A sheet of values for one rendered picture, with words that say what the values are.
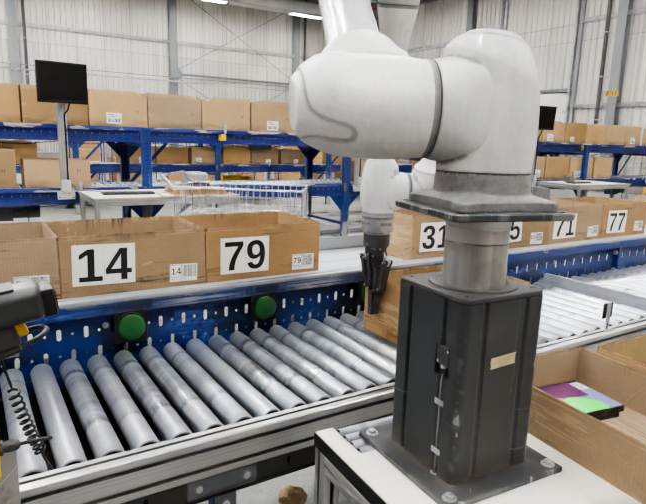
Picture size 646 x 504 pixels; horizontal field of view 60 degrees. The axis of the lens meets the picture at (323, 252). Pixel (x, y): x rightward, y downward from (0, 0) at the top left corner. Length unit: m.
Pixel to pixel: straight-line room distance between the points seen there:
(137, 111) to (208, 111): 0.77
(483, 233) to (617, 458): 0.45
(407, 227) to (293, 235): 0.50
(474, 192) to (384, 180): 0.66
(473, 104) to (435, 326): 0.36
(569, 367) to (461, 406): 0.56
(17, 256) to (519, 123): 1.19
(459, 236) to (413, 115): 0.22
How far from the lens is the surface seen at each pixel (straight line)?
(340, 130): 0.86
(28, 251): 1.57
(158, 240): 1.62
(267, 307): 1.71
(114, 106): 6.20
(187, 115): 6.41
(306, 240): 1.82
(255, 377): 1.41
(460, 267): 0.95
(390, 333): 1.64
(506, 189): 0.92
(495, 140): 0.90
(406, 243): 2.11
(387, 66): 0.88
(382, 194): 1.54
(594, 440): 1.14
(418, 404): 1.04
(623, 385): 1.43
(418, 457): 1.07
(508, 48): 0.93
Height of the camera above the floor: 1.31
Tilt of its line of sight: 11 degrees down
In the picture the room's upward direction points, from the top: 2 degrees clockwise
